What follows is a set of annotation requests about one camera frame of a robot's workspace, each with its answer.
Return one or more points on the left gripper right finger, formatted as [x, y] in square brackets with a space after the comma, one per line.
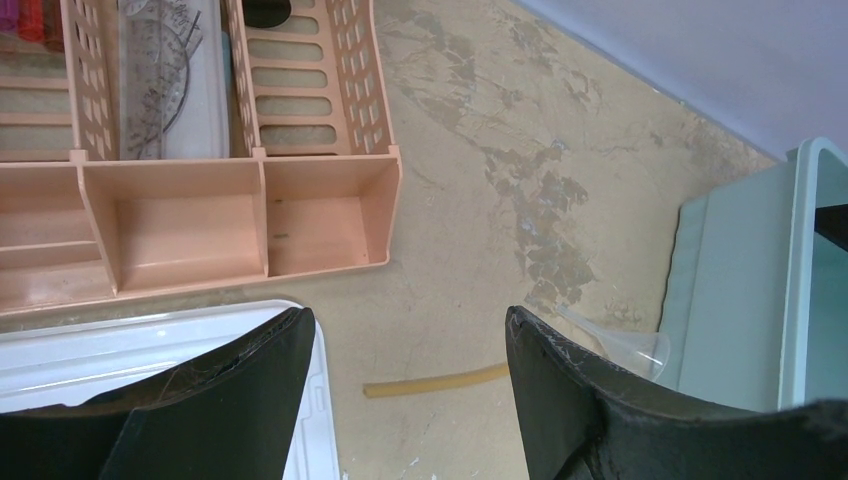
[584, 417]

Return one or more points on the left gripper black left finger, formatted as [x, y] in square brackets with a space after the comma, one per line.
[229, 413]

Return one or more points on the clear plastic funnel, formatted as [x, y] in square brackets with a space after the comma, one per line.
[644, 354]

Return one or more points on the tan rubber tubing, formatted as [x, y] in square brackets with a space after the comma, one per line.
[435, 383]

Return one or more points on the white storage box lid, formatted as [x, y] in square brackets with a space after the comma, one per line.
[71, 364]

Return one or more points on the teal plastic bin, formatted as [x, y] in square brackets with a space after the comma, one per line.
[756, 299]

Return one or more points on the pink plastic organizer rack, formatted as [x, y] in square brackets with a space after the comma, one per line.
[282, 163]

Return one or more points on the clear plastic protractor ruler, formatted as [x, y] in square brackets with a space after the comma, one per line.
[157, 40]

